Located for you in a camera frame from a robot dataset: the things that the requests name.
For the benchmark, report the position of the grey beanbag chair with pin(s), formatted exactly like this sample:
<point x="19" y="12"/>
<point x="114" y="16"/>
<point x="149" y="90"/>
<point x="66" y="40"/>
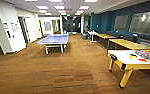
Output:
<point x="84" y="35"/>

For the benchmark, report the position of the small white table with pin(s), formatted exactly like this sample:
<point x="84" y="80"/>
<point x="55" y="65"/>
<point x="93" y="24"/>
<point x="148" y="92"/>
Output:
<point x="92" y="34"/>

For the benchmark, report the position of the yellow wooden table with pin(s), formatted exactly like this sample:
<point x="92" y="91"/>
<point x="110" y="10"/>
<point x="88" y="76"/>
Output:
<point x="106" y="36"/>
<point x="129" y="43"/>

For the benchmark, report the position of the blue ping pong table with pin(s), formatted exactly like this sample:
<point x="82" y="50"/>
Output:
<point x="54" y="40"/>

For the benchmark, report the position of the yellow air hockey gaming table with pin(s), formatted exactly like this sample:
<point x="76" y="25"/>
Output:
<point x="131" y="60"/>

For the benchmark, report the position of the interior glass window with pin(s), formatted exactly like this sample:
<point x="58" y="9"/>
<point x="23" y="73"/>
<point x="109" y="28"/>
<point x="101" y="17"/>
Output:
<point x="121" y="22"/>
<point x="143" y="21"/>

